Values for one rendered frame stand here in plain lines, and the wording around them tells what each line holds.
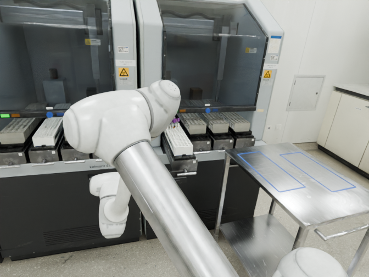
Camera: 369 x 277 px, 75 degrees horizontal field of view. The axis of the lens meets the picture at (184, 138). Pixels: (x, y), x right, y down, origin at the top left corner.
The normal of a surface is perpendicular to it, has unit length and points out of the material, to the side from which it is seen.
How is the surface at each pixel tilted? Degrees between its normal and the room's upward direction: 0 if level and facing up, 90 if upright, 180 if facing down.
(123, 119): 39
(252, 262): 0
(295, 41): 90
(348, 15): 90
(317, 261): 6
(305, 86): 90
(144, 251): 0
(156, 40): 90
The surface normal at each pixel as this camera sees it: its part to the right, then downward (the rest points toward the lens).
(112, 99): 0.38, -0.61
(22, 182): 0.25, 0.42
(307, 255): 0.19, -0.91
